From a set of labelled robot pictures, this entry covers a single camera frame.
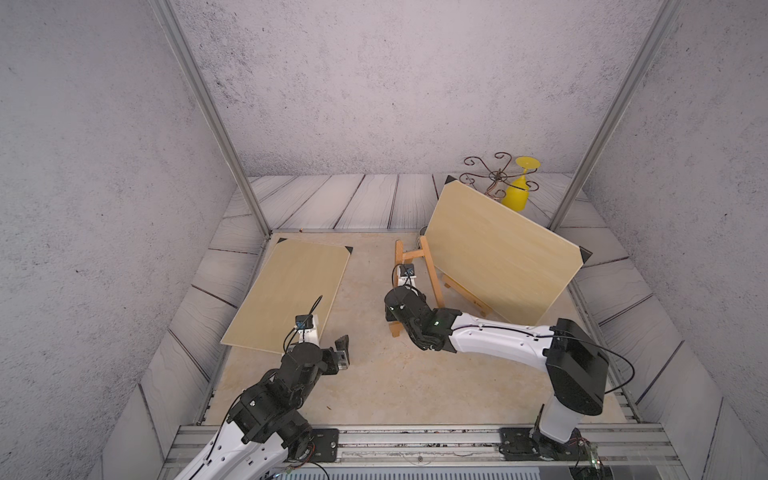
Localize wooden board black corners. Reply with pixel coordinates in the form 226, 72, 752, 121
221, 238, 352, 353
425, 176, 592, 325

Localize small wooden easel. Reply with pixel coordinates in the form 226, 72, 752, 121
442, 274, 493, 317

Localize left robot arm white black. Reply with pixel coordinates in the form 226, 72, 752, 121
177, 335, 349, 480

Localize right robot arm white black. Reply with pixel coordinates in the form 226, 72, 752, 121
384, 286, 609, 461

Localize yellow plastic wine glass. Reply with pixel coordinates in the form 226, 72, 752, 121
501, 156, 541, 212

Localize metal scroll stand dark base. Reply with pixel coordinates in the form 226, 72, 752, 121
459, 151, 522, 201

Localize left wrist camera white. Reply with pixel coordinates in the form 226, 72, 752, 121
294, 314, 319, 346

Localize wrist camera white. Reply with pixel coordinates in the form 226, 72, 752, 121
396, 263, 416, 287
294, 314, 319, 346

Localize left camera black cable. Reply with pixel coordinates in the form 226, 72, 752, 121
281, 295, 325, 355

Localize camera black cable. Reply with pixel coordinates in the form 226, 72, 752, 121
281, 295, 325, 355
563, 335, 637, 397

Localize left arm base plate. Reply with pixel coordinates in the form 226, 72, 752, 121
292, 428, 340, 464

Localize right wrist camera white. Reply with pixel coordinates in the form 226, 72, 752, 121
396, 263, 416, 287

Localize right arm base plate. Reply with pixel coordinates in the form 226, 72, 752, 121
499, 427, 590, 463

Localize right metal frame post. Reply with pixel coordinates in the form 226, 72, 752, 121
548, 0, 682, 231

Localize metal frame post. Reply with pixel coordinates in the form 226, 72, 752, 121
149, 0, 272, 237
548, 0, 682, 231

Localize right camera black cable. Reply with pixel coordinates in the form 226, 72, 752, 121
563, 335, 637, 397

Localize aluminium mounting rail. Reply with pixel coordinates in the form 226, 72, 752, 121
157, 423, 691, 480

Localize left metal frame post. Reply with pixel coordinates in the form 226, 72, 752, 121
149, 0, 272, 237

